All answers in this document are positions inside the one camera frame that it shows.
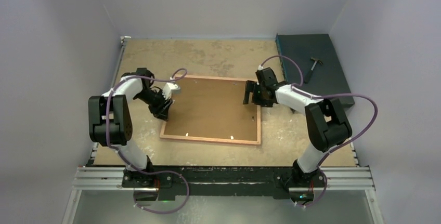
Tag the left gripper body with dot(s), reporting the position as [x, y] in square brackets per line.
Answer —
[156, 101]

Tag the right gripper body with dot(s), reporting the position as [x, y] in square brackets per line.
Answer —
[258, 97]

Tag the pink picture frame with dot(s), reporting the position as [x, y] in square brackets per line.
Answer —
[210, 139]

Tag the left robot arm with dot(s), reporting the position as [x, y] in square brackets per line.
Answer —
[110, 122]

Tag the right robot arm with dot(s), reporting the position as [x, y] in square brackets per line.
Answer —
[326, 120]

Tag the small hammer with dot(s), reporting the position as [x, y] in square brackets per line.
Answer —
[309, 74]

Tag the dark blue box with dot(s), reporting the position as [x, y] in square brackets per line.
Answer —
[326, 79]

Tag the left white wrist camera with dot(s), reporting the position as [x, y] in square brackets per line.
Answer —
[169, 89]

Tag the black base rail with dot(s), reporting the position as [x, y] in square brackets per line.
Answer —
[279, 182]

